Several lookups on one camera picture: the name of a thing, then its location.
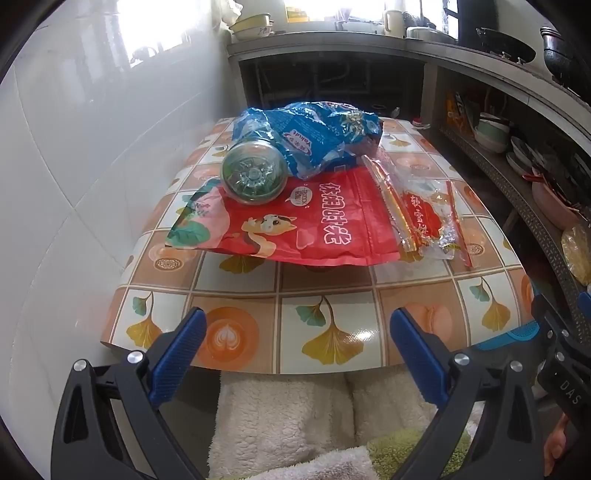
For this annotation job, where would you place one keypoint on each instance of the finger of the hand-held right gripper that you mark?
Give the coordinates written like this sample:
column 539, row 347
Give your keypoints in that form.
column 561, row 339

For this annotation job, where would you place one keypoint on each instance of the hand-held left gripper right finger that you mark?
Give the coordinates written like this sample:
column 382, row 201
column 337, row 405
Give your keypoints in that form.
column 415, row 350

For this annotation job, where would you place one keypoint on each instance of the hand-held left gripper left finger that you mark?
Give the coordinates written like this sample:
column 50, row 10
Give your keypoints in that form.
column 184, row 341

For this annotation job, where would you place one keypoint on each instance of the clear wrapper with red print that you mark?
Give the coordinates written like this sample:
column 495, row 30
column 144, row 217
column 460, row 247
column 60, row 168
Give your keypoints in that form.
column 431, row 217

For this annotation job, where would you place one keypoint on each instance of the clear wrapper with orange stripes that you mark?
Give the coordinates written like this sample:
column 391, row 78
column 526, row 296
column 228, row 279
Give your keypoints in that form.
column 392, row 207

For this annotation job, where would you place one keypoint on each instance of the red snack bag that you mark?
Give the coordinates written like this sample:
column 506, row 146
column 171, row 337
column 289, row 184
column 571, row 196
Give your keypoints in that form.
column 323, row 221

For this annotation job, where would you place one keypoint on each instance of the green plastic bottle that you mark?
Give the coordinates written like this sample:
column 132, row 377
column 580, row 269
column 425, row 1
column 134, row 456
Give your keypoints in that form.
column 253, row 171

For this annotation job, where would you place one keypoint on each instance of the blue plastic bag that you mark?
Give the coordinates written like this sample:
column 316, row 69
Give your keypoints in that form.
column 318, row 134

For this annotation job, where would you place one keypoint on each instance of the person's right hand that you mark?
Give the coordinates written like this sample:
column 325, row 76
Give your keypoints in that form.
column 556, row 445

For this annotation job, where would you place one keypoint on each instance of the blue plastic item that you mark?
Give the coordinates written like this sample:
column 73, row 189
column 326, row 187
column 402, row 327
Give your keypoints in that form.
column 512, row 337

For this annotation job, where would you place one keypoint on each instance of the yellow plastic bag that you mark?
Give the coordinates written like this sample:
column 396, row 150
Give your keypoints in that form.
column 579, row 254

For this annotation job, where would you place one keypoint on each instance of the white fluffy towel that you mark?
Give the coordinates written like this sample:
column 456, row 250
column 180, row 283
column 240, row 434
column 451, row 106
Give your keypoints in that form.
column 286, row 415

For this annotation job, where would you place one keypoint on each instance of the pink basin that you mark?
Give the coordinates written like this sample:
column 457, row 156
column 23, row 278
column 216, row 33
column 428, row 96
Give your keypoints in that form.
column 551, row 203

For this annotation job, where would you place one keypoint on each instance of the perforated metal shelf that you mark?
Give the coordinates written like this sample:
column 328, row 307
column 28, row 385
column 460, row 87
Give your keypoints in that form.
column 521, row 198

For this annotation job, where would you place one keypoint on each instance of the stack of white plates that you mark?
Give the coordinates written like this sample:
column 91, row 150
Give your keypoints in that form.
column 519, row 157

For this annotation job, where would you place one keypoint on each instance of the stack of green bowls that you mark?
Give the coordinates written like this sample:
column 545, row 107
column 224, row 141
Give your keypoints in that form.
column 491, row 134

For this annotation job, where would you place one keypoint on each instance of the orange packet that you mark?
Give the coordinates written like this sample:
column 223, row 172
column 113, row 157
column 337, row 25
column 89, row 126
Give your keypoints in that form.
column 455, row 113

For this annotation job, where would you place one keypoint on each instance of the black iron pot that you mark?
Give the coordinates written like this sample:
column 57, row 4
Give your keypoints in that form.
column 561, row 55

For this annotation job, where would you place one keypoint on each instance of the black wok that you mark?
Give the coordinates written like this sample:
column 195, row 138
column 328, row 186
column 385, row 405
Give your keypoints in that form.
column 505, row 44

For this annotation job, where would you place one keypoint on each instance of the concrete kitchen counter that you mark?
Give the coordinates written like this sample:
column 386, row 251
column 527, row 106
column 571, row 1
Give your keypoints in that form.
column 369, row 44

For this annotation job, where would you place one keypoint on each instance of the metal pot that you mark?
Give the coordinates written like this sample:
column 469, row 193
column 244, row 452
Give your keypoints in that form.
column 427, row 34

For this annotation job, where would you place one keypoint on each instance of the yellow enamel basin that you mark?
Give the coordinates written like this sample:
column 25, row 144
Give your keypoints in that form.
column 251, row 24

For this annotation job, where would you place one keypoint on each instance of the window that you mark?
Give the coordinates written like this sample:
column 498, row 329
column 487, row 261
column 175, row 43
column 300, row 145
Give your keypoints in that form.
column 364, row 9

